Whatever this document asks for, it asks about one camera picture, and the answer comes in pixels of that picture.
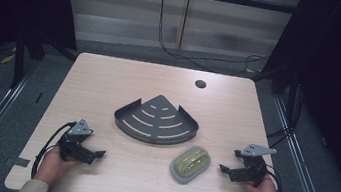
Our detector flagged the black metal stand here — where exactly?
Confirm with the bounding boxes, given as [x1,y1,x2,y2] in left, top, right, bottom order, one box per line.
[245,58,302,127]
[7,28,49,93]

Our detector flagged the black floor cables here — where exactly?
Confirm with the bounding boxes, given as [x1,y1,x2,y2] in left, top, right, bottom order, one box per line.
[264,79,306,152]

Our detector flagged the right hand-held gripper black cable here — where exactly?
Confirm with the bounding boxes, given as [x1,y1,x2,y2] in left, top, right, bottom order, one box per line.
[262,163,289,192]

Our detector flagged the hand-held gripper black cable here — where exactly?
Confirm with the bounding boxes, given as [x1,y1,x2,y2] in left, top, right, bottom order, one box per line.
[262,163,289,192]
[30,116,78,185]

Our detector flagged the round black table grommet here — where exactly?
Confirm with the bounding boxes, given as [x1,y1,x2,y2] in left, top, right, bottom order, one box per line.
[194,78,208,90]

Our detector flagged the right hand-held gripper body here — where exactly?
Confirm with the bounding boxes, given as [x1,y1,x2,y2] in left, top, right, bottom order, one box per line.
[229,140,278,191]

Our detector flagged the yellow floor tape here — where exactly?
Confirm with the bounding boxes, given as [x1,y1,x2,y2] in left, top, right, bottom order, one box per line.
[0,51,17,67]

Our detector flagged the left hand-held gripper black cable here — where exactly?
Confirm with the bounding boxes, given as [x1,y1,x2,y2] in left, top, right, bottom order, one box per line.
[30,116,78,185]

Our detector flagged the yellow-green soap bar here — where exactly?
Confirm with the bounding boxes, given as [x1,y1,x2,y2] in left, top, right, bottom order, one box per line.
[172,144,211,182]

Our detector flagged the grey tape strip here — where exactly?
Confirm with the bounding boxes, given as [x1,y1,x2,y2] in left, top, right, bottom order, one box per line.
[11,156,31,169]

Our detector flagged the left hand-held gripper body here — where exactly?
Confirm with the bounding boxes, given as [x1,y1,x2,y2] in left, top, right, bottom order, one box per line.
[55,115,100,166]

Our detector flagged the dark grey metal corner shelf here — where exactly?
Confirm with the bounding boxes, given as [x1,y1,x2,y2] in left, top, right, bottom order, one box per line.
[110,88,204,151]

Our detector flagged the person's left hand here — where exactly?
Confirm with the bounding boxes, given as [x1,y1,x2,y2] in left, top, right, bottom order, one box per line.
[32,142,83,190]

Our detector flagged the long black wall cable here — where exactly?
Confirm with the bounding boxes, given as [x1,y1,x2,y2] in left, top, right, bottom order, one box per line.
[151,0,277,81]

